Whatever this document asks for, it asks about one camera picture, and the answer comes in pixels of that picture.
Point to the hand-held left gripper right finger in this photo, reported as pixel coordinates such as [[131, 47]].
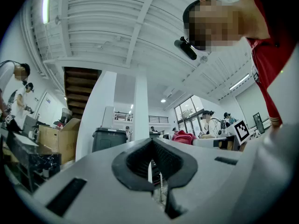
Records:
[[205, 171]]

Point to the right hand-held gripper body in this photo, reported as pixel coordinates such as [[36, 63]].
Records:
[[240, 129]]

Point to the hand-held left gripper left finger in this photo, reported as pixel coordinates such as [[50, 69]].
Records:
[[98, 171]]

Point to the red cloth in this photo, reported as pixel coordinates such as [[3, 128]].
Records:
[[183, 136]]

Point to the large cardboard box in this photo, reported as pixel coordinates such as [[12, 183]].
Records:
[[60, 143]]

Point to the ceiling tube light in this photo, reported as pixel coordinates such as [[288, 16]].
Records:
[[46, 3], [239, 81]]

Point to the large glass window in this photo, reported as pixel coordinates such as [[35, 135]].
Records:
[[189, 111]]

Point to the black marble cabinet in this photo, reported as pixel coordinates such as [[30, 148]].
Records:
[[35, 157]]

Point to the black balcony railing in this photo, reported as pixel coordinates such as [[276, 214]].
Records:
[[140, 118]]

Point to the person's red shirt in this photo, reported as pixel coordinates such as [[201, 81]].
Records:
[[266, 55]]

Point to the white board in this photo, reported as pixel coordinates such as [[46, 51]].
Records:
[[23, 139]]

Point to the brown wooden staircase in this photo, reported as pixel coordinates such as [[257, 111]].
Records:
[[79, 90]]

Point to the person's head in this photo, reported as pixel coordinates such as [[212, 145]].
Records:
[[210, 24]]

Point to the black head-worn camera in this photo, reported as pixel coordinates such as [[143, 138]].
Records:
[[185, 48]]

